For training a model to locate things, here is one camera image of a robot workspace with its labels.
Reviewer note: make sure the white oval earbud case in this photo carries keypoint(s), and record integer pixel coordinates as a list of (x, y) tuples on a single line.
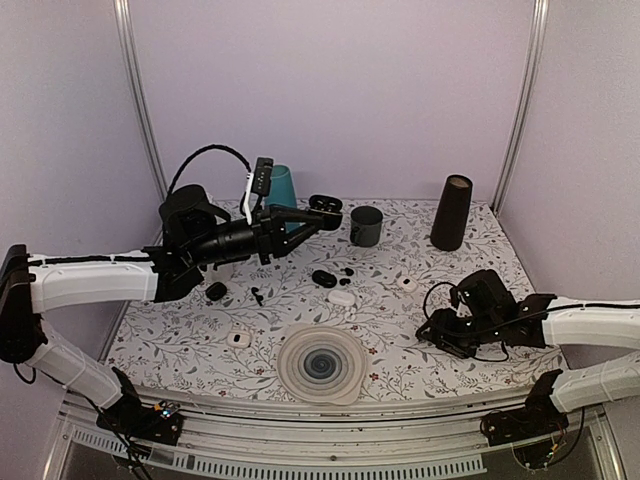
[(341, 298)]

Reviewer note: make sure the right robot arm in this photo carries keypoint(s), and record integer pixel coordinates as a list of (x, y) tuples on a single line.
[(547, 320)]

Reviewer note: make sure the spiral patterned ceramic plate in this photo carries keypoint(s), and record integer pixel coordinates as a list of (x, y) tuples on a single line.
[(321, 365)]

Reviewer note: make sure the right aluminium frame post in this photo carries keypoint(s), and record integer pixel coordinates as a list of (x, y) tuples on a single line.
[(533, 58)]

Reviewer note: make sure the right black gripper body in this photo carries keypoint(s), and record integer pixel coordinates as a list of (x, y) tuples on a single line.
[(462, 344)]

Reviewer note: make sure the aluminium frame post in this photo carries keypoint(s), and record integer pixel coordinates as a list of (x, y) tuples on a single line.
[(533, 58), (124, 25)]

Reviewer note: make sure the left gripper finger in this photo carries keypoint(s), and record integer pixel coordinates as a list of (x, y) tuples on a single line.
[(290, 240), (293, 215)]

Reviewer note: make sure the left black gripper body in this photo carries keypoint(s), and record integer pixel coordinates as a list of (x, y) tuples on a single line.
[(265, 242)]

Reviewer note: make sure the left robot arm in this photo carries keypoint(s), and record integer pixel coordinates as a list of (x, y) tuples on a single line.
[(195, 234)]

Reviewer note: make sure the white case near plate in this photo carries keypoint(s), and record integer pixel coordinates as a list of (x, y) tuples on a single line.
[(239, 339)]

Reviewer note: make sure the floral patterned table mat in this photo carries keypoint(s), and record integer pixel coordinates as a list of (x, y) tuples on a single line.
[(333, 314)]

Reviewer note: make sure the small black earbud case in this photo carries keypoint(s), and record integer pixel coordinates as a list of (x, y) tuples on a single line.
[(216, 291)]

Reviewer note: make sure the black tapered vase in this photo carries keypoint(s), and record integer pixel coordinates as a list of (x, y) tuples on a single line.
[(450, 222)]

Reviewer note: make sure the teal tapered vase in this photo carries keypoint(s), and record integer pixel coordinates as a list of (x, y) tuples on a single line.
[(282, 192)]

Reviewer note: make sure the left aluminium frame post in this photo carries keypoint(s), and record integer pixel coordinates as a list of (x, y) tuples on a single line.
[(124, 25)]

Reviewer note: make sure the black oval earbud case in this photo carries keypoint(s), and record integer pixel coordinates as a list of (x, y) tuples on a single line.
[(324, 279)]

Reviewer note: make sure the dark grey mug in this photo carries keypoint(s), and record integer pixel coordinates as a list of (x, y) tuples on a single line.
[(366, 226)]

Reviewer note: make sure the black gold-trimmed earbud case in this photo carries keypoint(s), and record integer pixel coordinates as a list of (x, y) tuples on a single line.
[(329, 209)]

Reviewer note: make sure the white case with black button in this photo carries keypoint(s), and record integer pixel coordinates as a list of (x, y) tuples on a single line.
[(407, 284)]

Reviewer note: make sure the aluminium front rail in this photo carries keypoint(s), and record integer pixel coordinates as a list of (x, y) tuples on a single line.
[(419, 439)]

